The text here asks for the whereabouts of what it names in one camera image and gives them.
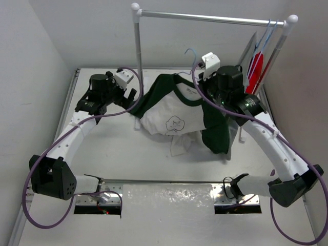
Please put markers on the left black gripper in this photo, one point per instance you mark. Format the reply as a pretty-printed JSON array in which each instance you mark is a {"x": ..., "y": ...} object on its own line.
[{"x": 122, "y": 101}]

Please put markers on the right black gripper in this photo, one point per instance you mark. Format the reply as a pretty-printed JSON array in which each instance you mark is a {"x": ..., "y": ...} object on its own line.
[{"x": 204, "y": 83}]

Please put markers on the green and white t shirt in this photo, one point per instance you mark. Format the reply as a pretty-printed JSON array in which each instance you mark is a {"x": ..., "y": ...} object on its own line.
[{"x": 172, "y": 107}]

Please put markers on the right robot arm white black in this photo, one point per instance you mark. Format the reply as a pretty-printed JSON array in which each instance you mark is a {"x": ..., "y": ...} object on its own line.
[{"x": 293, "y": 176}]

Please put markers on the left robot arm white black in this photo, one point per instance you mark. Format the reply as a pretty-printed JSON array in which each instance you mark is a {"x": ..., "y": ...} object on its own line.
[{"x": 52, "y": 175}]

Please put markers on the grey t shirt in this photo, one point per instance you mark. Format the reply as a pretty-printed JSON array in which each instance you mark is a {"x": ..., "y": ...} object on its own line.
[{"x": 244, "y": 61}]

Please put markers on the blue hanger with red shirt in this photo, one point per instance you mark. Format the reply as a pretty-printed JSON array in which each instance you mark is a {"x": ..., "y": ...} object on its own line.
[{"x": 267, "y": 39}]

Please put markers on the red t shirt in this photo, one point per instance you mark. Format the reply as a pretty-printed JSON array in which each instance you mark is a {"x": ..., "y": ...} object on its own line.
[{"x": 254, "y": 73}]

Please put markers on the blue hanger with grey shirt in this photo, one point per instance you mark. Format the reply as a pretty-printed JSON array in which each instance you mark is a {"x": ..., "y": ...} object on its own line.
[{"x": 256, "y": 48}]

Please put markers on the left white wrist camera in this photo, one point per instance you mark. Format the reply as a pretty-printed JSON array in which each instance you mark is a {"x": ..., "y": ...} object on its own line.
[{"x": 123, "y": 78}]

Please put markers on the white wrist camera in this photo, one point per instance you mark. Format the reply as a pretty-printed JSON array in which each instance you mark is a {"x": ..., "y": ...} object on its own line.
[
  {"x": 209, "y": 64},
  {"x": 123, "y": 78}
]

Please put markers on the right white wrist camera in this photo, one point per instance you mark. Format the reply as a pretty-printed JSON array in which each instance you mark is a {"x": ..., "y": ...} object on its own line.
[{"x": 209, "y": 64}]

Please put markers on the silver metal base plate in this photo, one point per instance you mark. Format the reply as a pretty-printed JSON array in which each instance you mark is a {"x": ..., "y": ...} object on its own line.
[{"x": 112, "y": 193}]

